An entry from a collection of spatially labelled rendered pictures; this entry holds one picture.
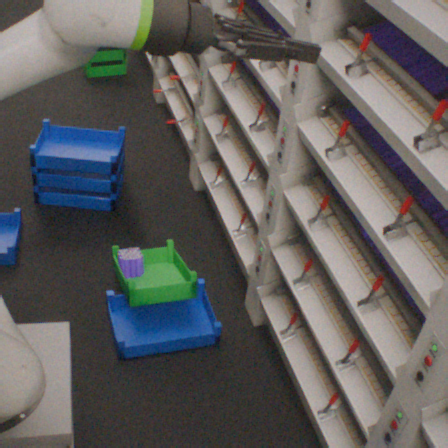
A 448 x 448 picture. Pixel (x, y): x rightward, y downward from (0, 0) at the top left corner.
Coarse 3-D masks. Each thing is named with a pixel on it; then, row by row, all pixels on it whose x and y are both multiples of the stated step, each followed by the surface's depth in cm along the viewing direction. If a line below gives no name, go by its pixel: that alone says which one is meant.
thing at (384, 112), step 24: (312, 24) 131; (336, 24) 132; (360, 24) 134; (336, 48) 131; (336, 72) 126; (384, 72) 121; (360, 96) 118; (384, 96) 116; (408, 96) 114; (384, 120) 111; (408, 120) 110; (408, 144) 105; (432, 168) 100; (432, 192) 102
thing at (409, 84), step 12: (348, 36) 132; (360, 36) 128; (372, 48) 124; (384, 60) 120; (396, 72) 116; (396, 84) 116; (408, 84) 113; (420, 96) 110; (432, 96) 109; (432, 108) 107; (444, 120) 104
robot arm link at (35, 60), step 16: (32, 16) 92; (16, 32) 90; (32, 32) 90; (0, 48) 88; (16, 48) 89; (32, 48) 90; (48, 48) 91; (0, 64) 88; (16, 64) 89; (32, 64) 90; (48, 64) 92; (64, 64) 94; (80, 64) 96; (0, 80) 89; (16, 80) 90; (32, 80) 92; (0, 96) 90
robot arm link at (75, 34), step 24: (48, 0) 81; (72, 0) 79; (96, 0) 80; (120, 0) 82; (144, 0) 84; (48, 24) 83; (72, 24) 81; (96, 24) 81; (120, 24) 83; (144, 24) 84; (72, 48) 87; (96, 48) 91
